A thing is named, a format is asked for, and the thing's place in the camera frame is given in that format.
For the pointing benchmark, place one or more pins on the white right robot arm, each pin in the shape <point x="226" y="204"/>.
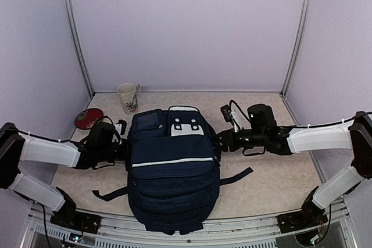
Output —
<point x="350" y="134"/>

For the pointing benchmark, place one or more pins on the white floral paper cup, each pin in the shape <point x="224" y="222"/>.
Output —
<point x="128" y="96"/>

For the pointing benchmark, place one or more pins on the right aluminium frame post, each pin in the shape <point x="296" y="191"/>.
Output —
<point x="296" y="47"/>

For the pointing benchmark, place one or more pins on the navy blue student backpack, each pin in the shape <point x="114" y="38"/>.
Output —
<point x="173" y="170"/>

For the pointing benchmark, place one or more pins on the left aluminium frame post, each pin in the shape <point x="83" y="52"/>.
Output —
<point x="78" y="49"/>

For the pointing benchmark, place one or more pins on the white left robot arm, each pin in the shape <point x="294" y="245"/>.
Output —
<point x="102" y="147"/>

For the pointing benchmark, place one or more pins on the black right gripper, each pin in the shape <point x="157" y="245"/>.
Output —
<point x="225" y="136"/>

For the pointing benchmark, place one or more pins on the red floral round coaster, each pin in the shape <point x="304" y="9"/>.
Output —
<point x="87" y="118"/>

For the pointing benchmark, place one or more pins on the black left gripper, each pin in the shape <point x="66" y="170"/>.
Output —
<point x="125" y="153"/>

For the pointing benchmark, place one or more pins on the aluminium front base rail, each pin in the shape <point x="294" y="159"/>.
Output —
<point x="232" y="223"/>

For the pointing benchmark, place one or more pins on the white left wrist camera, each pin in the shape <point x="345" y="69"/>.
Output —
<point x="119" y="132"/>

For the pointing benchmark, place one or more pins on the aluminium frame post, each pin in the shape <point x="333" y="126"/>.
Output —
<point x="78" y="49"/>
<point x="296" y="47"/>

